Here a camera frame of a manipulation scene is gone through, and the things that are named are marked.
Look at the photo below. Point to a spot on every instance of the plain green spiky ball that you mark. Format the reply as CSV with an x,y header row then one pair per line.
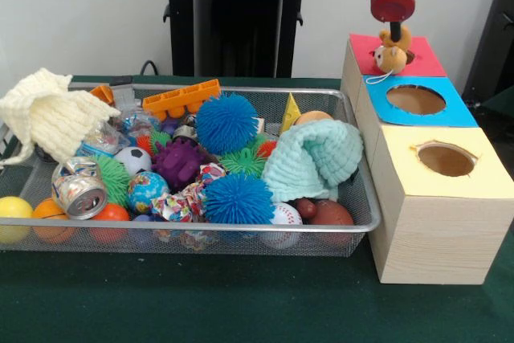
x,y
114,178

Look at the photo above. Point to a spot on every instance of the green spiky toy with eyes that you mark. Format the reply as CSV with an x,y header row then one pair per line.
x,y
243,160

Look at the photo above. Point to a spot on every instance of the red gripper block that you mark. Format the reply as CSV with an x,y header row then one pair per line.
x,y
392,7

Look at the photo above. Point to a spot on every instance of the mint green muslin cloth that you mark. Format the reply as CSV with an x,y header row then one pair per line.
x,y
305,166

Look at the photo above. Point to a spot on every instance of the wooden box with three holes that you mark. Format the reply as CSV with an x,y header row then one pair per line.
x,y
437,238

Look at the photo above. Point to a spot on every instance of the white toy baseball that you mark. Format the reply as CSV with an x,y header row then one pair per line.
x,y
287,214

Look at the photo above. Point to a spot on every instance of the yellow smooth ball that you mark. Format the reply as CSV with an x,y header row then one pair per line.
x,y
14,210

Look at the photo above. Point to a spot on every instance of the toy hamburger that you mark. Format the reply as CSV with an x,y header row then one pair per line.
x,y
315,117

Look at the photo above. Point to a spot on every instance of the crushed silver drink can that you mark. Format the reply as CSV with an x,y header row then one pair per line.
x,y
80,190

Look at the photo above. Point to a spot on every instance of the cream muslin cloth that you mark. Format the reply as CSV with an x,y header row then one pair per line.
x,y
48,114

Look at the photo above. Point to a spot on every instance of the brown plush monkey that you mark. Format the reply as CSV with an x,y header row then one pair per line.
x,y
391,58

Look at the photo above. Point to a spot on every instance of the blue spiky ball with eyes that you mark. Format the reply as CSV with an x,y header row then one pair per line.
x,y
239,198

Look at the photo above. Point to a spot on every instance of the small toy soccer ball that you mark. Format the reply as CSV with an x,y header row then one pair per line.
x,y
134,160

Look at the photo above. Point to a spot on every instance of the black flat monitor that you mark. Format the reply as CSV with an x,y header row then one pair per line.
x,y
494,37

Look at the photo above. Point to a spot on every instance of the purple spiky ball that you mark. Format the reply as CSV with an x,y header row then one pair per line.
x,y
176,162

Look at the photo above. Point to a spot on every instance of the dark green side table cloth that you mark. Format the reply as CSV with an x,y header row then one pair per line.
x,y
502,104

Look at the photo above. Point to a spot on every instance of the blue globe ball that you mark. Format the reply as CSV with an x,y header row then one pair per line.
x,y
148,192

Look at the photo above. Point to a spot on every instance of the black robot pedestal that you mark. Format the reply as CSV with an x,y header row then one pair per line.
x,y
241,17

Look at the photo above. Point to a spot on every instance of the multicolour patterned cloth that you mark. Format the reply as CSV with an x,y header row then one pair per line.
x,y
180,202

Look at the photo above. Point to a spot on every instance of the yellow toy cheese wedge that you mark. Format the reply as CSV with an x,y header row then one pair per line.
x,y
292,114

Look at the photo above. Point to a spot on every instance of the orange red smooth ball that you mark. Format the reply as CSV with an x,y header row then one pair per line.
x,y
114,212

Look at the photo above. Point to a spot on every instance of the orange toy basketball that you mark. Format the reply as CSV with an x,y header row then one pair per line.
x,y
48,210

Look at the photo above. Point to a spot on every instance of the plain blue spiky ball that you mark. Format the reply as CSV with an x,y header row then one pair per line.
x,y
225,118

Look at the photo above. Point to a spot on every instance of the brown toy football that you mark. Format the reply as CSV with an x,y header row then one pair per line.
x,y
333,214

